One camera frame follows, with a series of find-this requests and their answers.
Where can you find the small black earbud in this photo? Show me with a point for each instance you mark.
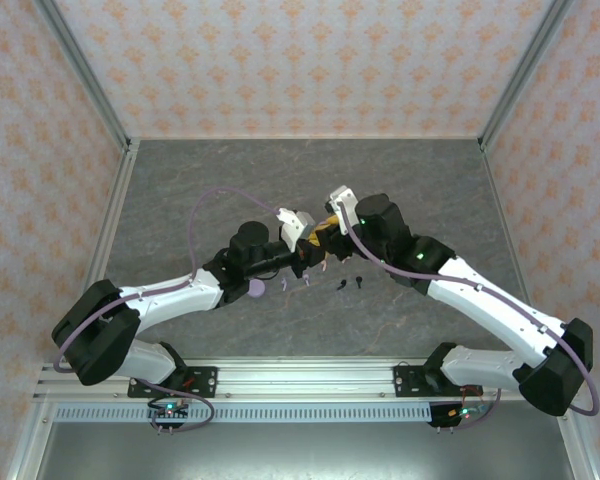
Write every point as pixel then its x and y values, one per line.
pixel 358 281
pixel 341 286

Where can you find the small pink earbud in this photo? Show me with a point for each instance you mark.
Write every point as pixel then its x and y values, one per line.
pixel 324 264

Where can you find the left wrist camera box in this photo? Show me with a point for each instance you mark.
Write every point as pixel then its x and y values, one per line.
pixel 295 230

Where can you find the aluminium table side rail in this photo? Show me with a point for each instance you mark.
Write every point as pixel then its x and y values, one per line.
pixel 499 200
pixel 120 200

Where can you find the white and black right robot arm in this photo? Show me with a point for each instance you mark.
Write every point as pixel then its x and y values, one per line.
pixel 495 310

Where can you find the round purple charging case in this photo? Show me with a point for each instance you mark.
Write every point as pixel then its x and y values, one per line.
pixel 257 291

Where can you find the aluminium corner frame post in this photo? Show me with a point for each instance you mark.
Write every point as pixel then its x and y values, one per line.
pixel 525 65
pixel 80 65

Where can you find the aluminium lower frame beam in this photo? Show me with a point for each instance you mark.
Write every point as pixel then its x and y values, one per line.
pixel 27 450
pixel 577 450

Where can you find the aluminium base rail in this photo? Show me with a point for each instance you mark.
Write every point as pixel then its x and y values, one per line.
pixel 305 380

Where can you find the grey metal panel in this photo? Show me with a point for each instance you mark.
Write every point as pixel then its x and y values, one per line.
pixel 305 455

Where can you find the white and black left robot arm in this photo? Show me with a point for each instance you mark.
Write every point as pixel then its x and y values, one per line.
pixel 170 295

